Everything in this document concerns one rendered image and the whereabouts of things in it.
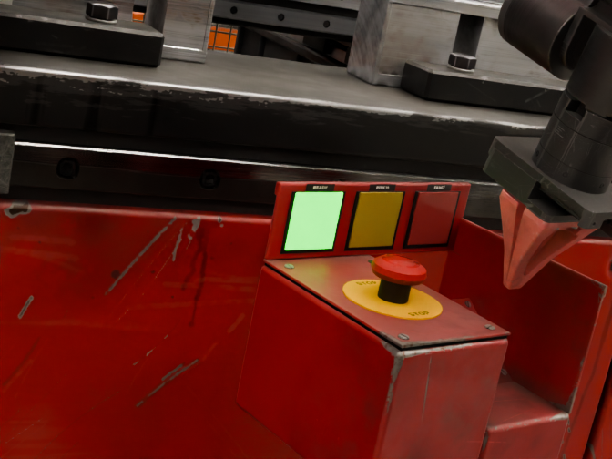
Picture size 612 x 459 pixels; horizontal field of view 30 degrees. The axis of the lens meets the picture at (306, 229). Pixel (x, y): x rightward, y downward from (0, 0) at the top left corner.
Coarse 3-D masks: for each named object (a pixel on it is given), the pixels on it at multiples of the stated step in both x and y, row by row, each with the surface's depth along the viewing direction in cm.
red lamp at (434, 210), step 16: (432, 192) 92; (448, 192) 93; (416, 208) 91; (432, 208) 92; (448, 208) 94; (416, 224) 92; (432, 224) 93; (448, 224) 94; (416, 240) 93; (432, 240) 94
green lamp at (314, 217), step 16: (304, 192) 84; (320, 192) 85; (336, 192) 86; (304, 208) 84; (320, 208) 85; (336, 208) 86; (304, 224) 85; (320, 224) 86; (336, 224) 87; (288, 240) 84; (304, 240) 85; (320, 240) 86
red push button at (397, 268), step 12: (372, 264) 80; (384, 264) 79; (396, 264) 79; (408, 264) 80; (420, 264) 80; (384, 276) 79; (396, 276) 78; (408, 276) 79; (420, 276) 79; (384, 288) 80; (396, 288) 80; (408, 288) 80; (384, 300) 80; (396, 300) 80
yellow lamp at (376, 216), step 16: (368, 192) 88; (384, 192) 89; (400, 192) 90; (368, 208) 88; (384, 208) 89; (368, 224) 89; (384, 224) 90; (352, 240) 88; (368, 240) 89; (384, 240) 90
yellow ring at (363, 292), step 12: (348, 288) 81; (360, 288) 82; (372, 288) 82; (360, 300) 79; (372, 300) 80; (408, 300) 81; (420, 300) 82; (432, 300) 82; (384, 312) 78; (396, 312) 78; (408, 312) 79; (420, 312) 79; (432, 312) 80
